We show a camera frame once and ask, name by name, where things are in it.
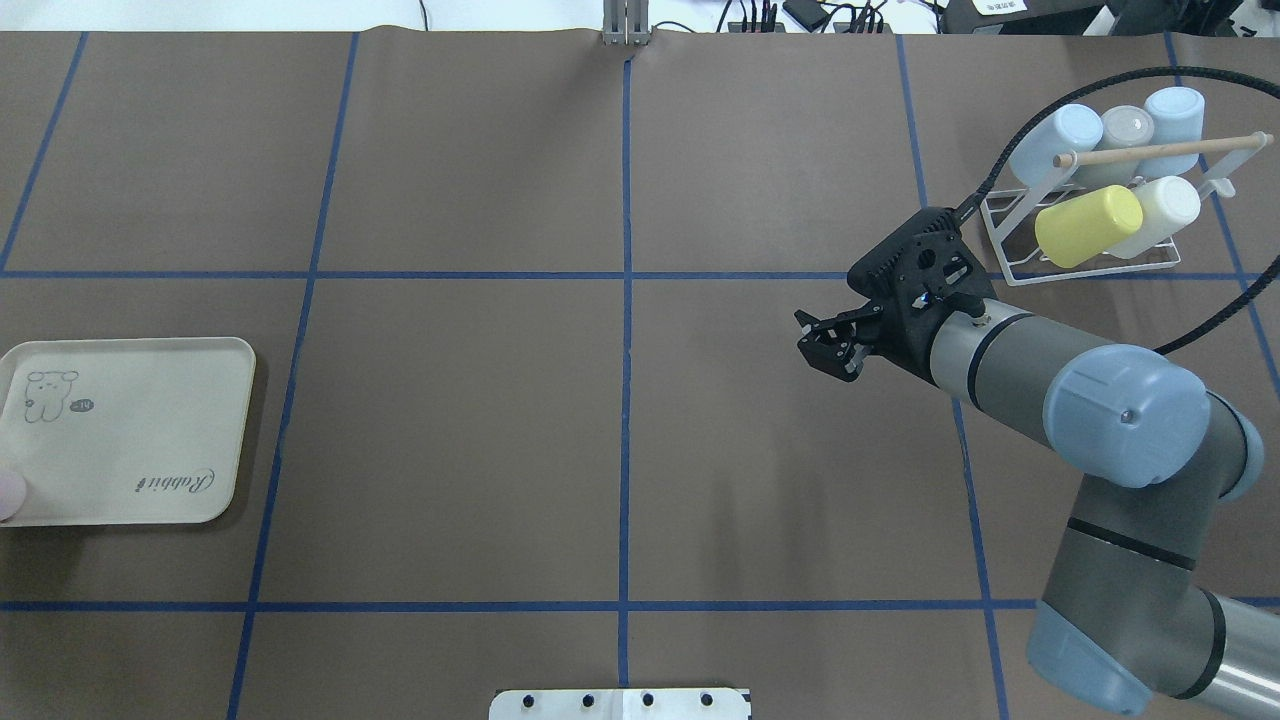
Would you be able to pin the black label printer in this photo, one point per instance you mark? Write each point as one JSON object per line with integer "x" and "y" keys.
{"x": 1055, "y": 18}

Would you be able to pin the cream rabbit tray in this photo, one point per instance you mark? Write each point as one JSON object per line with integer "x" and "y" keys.
{"x": 113, "y": 432}

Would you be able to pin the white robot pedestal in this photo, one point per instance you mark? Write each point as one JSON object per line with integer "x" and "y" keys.
{"x": 623, "y": 703}

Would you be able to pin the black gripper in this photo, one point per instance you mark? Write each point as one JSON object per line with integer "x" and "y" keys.
{"x": 897, "y": 344}

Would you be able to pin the aluminium frame post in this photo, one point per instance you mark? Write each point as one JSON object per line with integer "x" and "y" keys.
{"x": 626, "y": 22}

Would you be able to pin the pink cup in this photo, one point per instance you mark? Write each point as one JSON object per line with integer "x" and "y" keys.
{"x": 14, "y": 490}

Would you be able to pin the light blue cup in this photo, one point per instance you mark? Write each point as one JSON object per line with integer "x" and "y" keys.
{"x": 1177, "y": 113}

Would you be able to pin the yellow cup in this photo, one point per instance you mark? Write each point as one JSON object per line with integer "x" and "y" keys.
{"x": 1076, "y": 230}

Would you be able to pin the grey plastic cup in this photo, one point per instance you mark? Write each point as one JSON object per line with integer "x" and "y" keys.
{"x": 1124, "y": 127}

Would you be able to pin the white wire cup rack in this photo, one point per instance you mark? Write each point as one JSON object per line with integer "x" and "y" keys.
{"x": 1009, "y": 215}

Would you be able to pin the cream white cup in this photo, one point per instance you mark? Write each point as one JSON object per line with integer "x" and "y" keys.
{"x": 1169, "y": 204}

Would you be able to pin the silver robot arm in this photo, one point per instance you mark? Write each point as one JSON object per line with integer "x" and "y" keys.
{"x": 1120, "y": 619}

